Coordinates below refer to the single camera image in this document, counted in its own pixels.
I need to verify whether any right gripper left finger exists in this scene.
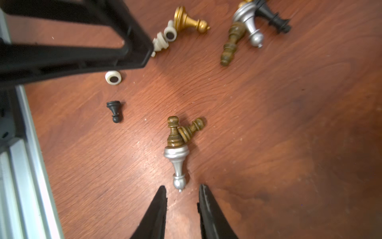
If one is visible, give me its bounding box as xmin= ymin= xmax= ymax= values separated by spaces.
xmin=131 ymin=185 xmax=167 ymax=239

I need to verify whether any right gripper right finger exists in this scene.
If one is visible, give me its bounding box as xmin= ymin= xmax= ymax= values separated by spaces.
xmin=197 ymin=184 xmax=238 ymax=239

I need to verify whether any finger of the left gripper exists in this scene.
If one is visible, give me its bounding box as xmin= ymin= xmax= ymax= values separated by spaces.
xmin=1 ymin=1 xmax=154 ymax=88

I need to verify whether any silver bishop piece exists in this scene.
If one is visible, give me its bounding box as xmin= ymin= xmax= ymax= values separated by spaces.
xmin=164 ymin=145 xmax=190 ymax=193

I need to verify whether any bronze chess piece upper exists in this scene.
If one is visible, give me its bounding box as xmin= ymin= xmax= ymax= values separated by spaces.
xmin=220 ymin=22 xmax=246 ymax=66

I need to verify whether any silver chess piece upper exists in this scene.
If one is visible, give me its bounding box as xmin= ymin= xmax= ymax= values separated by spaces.
xmin=233 ymin=2 xmax=264 ymax=48

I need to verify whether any black chess piece upper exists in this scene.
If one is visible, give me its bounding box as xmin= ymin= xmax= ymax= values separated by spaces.
xmin=254 ymin=0 xmax=291 ymax=34

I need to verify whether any small black pawn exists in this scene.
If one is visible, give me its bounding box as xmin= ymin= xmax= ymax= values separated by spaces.
xmin=106 ymin=101 xmax=122 ymax=123

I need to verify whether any gold pawn middle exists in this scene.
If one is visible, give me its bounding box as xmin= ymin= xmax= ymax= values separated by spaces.
xmin=174 ymin=6 xmax=210 ymax=34

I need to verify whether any gold pawn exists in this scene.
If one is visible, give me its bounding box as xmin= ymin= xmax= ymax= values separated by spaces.
xmin=238 ymin=0 xmax=253 ymax=8
xmin=174 ymin=6 xmax=210 ymax=34

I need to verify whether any gold pawn upper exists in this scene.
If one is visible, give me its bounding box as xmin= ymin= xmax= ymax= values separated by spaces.
xmin=238 ymin=0 xmax=253 ymax=8

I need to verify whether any white ring piece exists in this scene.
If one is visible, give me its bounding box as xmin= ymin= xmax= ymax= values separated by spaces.
xmin=104 ymin=70 xmax=123 ymax=86

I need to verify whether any aluminium front rail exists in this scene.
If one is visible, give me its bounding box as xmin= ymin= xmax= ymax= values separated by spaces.
xmin=1 ymin=12 xmax=64 ymax=239

